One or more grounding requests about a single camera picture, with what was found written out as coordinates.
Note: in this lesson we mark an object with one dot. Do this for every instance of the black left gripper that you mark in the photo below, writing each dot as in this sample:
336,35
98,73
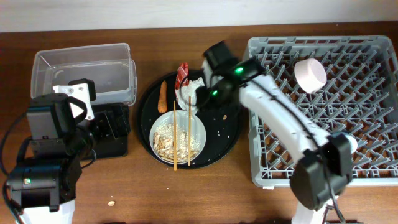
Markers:
102,118

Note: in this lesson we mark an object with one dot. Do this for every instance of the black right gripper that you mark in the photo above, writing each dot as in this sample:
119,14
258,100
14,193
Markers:
209,96

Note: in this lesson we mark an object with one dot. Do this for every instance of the pink bowl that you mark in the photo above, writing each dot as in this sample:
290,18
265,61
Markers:
310,75

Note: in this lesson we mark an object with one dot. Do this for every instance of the blue plastic cup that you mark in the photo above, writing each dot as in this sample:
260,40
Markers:
353,143

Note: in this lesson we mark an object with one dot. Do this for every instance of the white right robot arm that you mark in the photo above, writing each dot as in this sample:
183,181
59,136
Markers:
322,160

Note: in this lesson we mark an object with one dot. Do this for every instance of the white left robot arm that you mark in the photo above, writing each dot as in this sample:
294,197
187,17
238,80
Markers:
42,186

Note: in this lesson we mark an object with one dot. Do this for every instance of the grey dishwasher rack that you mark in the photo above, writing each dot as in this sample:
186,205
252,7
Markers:
360,96

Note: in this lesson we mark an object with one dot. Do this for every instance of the black rectangular tray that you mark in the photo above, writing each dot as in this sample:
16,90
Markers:
105,150

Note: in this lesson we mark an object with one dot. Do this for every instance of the round black tray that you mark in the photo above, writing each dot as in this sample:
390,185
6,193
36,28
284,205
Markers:
221,135

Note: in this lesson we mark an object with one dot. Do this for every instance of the crumpled white napkin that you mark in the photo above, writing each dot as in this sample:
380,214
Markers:
186,95

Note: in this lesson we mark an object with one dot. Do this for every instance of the red snack wrapper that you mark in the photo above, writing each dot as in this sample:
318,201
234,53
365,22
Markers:
181,78

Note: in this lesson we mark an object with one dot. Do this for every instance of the white plate with food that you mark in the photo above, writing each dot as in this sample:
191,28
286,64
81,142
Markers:
161,138

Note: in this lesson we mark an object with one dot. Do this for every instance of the orange carrot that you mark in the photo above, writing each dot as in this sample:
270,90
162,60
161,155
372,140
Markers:
162,102

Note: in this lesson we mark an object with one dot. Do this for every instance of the clear plastic bin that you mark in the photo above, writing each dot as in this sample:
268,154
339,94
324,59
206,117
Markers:
110,66

